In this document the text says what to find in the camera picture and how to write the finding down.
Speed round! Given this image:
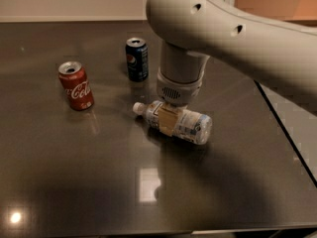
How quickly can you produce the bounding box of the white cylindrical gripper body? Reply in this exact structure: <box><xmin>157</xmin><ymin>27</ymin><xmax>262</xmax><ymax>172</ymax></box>
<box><xmin>157</xmin><ymin>71</ymin><xmax>202</xmax><ymax>106</ymax></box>

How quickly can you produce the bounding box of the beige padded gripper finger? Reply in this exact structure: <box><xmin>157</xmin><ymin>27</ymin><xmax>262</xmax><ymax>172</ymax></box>
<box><xmin>158</xmin><ymin>103</ymin><xmax>182</xmax><ymax>137</ymax></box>

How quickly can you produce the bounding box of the clear blue plastic bottle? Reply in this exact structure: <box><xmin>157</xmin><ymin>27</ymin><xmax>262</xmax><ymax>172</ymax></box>
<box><xmin>133</xmin><ymin>100</ymin><xmax>212</xmax><ymax>145</ymax></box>

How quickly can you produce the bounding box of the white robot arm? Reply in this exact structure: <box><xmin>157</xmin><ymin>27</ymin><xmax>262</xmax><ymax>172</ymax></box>
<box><xmin>146</xmin><ymin>0</ymin><xmax>317</xmax><ymax>114</ymax></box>

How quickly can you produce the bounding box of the blue Pepsi can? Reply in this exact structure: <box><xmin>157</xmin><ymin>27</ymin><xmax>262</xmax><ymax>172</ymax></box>
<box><xmin>125</xmin><ymin>38</ymin><xmax>149</xmax><ymax>82</ymax></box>

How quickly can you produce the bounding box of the red Coca-Cola can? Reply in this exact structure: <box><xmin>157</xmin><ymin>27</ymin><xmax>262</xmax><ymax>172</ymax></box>
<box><xmin>58</xmin><ymin>61</ymin><xmax>94</xmax><ymax>111</ymax></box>

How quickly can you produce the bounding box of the grey side table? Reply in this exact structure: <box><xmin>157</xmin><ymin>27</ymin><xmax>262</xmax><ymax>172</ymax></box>
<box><xmin>256</xmin><ymin>82</ymin><xmax>317</xmax><ymax>185</ymax></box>

